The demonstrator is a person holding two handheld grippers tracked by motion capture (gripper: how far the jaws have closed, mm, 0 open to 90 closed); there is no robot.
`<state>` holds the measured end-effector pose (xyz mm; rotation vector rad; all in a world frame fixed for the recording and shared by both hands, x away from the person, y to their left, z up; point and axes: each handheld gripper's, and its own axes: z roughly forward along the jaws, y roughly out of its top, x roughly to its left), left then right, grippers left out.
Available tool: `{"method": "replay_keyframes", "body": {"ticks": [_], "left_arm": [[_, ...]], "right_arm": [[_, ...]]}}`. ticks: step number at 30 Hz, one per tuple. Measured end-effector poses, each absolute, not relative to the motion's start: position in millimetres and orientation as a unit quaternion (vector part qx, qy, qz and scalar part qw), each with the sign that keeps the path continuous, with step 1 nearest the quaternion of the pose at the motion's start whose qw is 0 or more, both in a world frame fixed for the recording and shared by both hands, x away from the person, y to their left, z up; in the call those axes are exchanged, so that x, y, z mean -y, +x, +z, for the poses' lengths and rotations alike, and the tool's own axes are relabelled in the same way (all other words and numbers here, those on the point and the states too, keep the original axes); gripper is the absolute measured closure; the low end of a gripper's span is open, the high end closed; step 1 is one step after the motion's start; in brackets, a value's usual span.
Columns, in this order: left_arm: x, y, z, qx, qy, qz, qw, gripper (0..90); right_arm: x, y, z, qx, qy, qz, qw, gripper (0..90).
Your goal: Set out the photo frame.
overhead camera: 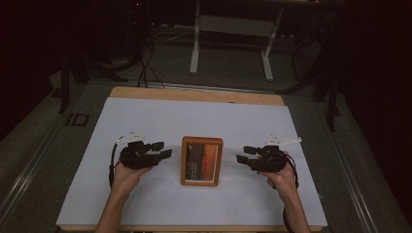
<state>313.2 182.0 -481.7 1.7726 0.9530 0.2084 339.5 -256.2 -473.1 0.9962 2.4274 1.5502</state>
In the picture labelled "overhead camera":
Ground black stand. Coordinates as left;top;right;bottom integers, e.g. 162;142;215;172
277;13;345;132
57;54;129;115

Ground white table mat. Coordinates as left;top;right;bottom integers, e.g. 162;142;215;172
55;96;328;227

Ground metal floor rail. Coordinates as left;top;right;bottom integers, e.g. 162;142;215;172
313;100;381;233
0;122;63;221

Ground wooden picture frame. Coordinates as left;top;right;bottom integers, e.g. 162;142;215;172
180;135;224;187

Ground person's right hand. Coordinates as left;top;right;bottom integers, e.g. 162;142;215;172
257;150;298;196

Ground black floor cables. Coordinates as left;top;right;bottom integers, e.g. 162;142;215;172
137;32;167;89

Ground white metal stand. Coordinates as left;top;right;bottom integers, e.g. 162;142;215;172
189;0;286;82

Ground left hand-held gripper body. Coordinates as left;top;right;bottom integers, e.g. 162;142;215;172
116;128;163;171

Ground black floor bracket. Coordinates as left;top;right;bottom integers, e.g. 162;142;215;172
65;113;90;127

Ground person's left hand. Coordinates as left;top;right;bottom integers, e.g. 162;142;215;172
111;160;154;196

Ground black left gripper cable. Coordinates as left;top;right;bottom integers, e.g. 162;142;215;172
108;142;120;189

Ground wooden table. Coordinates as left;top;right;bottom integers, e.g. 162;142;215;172
59;85;324;233

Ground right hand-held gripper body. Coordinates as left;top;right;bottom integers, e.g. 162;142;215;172
251;134;303;174

